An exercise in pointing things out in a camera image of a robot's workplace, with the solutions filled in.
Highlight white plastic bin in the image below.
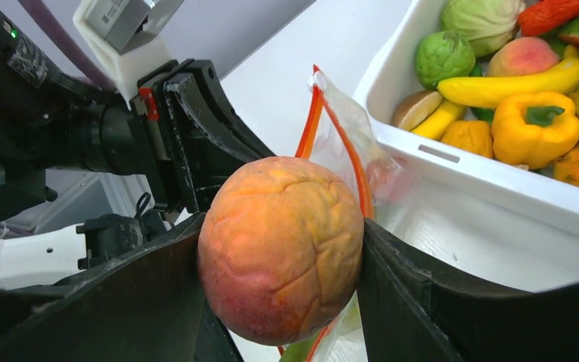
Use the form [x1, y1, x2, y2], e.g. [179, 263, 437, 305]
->
[354, 1, 579, 291]

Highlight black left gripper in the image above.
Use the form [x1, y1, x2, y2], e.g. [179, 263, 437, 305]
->
[0, 10, 250, 222]

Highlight yellow banana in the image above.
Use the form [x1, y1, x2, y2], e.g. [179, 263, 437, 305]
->
[437, 45, 579, 109]

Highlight green cabbage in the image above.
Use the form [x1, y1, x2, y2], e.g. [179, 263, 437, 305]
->
[440, 0, 526, 57]

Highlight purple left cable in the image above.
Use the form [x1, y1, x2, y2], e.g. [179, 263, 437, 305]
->
[17, 0, 118, 94]

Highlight green custard apple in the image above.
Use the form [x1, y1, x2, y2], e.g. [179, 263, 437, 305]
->
[414, 30, 476, 89]

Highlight pink peach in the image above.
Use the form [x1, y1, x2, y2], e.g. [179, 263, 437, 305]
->
[198, 156, 364, 345]
[486, 37, 560, 77]

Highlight clear zip top bag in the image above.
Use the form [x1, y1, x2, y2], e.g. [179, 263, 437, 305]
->
[296, 66, 419, 361]

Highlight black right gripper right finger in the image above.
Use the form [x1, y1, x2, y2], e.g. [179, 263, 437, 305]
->
[357, 219, 579, 361]

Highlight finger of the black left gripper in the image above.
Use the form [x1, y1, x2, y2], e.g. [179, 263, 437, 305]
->
[185, 59, 274, 159]

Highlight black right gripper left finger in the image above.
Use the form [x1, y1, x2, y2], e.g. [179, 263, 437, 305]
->
[0, 213, 241, 361]

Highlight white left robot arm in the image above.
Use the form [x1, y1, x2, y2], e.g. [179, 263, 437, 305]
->
[0, 1, 271, 289]

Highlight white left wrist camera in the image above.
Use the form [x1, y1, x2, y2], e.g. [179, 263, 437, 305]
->
[72, 0, 184, 102]

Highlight yellow bell pepper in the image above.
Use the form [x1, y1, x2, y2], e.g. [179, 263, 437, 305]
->
[492, 92, 579, 170]

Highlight green leaf vegetable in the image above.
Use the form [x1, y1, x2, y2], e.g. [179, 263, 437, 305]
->
[279, 335, 317, 362]

